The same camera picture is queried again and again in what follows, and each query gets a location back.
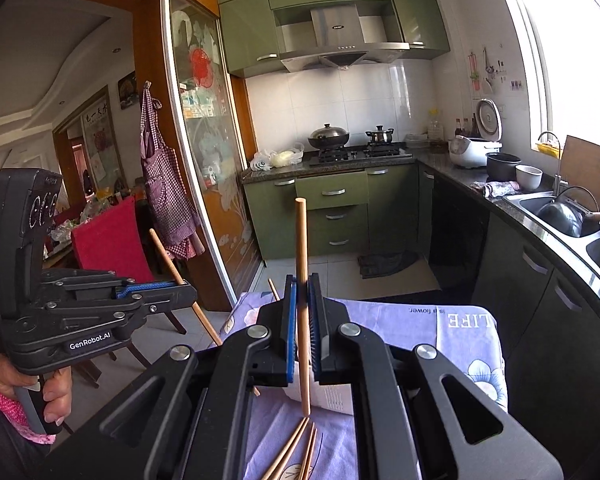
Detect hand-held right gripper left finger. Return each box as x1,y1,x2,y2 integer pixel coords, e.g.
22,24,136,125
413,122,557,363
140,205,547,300
47,274,301,480

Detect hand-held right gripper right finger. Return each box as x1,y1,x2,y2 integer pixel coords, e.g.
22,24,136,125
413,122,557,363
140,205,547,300
309,273,565,480

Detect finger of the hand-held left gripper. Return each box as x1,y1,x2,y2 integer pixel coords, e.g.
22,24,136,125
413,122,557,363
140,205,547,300
42,269,192,299
45,286,199,322

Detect white plastic utensil holder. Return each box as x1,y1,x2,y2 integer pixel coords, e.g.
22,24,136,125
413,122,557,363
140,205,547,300
282,357,356,417

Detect person's left hand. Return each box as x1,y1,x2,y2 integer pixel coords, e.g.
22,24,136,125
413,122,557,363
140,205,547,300
0,360,73,426

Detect cluttered dining table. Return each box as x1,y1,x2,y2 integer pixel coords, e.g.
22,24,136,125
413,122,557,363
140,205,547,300
45,185,136,261

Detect red chair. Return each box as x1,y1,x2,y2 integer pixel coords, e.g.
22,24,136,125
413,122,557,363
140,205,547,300
70,195,188,366

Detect purple floral tablecloth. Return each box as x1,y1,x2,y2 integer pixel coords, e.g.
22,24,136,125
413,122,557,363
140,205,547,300
220,292,510,480

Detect dark floor rag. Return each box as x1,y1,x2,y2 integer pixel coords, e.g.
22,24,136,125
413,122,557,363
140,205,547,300
357,251,421,279

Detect checkered apron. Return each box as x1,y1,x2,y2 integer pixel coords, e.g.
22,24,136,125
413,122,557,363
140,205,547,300
140,80,203,261

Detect open green drawer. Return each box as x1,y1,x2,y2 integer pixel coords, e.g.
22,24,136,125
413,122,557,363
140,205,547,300
295,171,370,211

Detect green lower cabinets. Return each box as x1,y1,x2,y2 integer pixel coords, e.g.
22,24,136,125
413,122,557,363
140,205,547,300
242,162,421,261

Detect green cabinets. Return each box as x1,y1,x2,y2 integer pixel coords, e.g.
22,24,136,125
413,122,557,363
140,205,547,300
217,0,451,78
242,162,421,261

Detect frosted glass sliding door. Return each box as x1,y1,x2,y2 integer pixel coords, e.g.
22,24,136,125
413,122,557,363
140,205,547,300
160,0,261,311

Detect white plastic bags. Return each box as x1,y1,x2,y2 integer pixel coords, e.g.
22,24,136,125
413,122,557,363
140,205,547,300
250,144,305,171

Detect black gas stove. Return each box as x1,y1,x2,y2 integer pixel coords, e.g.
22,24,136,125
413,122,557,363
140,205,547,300
307,144,415,166

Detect black wok with lid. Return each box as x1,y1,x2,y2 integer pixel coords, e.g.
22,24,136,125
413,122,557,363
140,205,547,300
307,122,351,150

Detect small steel pot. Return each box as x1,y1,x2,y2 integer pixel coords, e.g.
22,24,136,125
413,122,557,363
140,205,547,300
365,125,395,145

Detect dark lower cabinets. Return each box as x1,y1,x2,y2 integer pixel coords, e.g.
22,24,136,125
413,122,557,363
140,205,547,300
417,162,600,461

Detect patterned dish cloth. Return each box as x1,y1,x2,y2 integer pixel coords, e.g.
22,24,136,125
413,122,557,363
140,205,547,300
470,180,521,198

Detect white rice cooker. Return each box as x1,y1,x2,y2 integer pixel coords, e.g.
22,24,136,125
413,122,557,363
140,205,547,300
449,98,503,169

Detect cooking oil jug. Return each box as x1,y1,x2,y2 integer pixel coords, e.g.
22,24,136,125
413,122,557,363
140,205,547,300
426,107,444,141

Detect steel sink with wok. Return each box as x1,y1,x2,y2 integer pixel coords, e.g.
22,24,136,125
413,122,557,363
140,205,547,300
504,187,600,242

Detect black inner pot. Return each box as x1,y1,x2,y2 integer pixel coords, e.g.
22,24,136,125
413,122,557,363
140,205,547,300
486,152,522,182

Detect sauce bottles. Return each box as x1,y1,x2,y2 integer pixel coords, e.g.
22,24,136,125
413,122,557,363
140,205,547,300
455,115,481,139

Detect white bowl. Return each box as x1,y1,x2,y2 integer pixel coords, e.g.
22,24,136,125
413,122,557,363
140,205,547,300
515,164,543,191

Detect green upper cabinets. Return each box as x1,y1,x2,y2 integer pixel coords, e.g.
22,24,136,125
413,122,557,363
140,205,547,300
217,0,451,78

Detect small chrome faucet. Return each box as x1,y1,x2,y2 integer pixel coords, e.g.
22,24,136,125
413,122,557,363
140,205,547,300
536,131,566,193

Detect steel range hood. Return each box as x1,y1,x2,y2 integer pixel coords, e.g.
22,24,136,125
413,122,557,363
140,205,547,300
272,2,411,73

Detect wooden cutting board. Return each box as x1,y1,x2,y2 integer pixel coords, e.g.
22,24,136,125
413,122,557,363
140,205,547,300
562,135,600,211

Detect kitchen window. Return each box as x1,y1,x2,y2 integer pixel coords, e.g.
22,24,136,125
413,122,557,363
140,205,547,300
500,0,600,171

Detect wall calendar poster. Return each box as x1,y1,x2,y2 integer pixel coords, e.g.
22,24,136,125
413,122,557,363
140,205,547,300
82,87,121,191

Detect dark wall picture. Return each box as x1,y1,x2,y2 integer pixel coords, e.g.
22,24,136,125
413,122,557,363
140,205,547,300
119,72,138,111

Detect hanging wall utensils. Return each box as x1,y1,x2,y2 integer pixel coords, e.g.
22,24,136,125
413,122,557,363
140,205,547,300
467,47,511,96

